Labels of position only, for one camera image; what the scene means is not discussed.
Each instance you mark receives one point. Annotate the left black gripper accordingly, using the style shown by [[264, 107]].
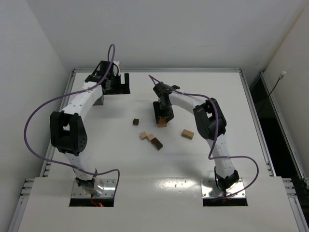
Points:
[[118, 88]]

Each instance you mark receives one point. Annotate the light brown block right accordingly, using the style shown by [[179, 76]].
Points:
[[188, 134]]

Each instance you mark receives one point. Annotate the pale wood cube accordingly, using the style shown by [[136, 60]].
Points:
[[143, 135]]

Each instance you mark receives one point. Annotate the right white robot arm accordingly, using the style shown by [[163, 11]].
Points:
[[210, 123]]

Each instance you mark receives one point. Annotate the smoky transparent plastic box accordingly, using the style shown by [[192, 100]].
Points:
[[99, 101]]

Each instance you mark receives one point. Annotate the small dark wood cube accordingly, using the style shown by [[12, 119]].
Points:
[[135, 121]]

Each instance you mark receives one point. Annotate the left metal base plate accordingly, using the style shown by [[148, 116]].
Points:
[[99, 189]]

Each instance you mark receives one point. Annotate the dark wood arch block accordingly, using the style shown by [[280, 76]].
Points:
[[157, 143]]

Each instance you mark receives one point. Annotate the light wood long block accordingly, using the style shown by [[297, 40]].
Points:
[[164, 123], [159, 123]]

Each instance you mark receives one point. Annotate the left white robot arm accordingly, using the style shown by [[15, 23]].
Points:
[[68, 134]]

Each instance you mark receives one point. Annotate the tan wood cube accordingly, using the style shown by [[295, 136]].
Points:
[[150, 137]]

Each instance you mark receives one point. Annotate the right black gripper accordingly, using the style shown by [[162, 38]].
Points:
[[164, 112]]

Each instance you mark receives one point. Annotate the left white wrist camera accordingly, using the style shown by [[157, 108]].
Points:
[[116, 67]]

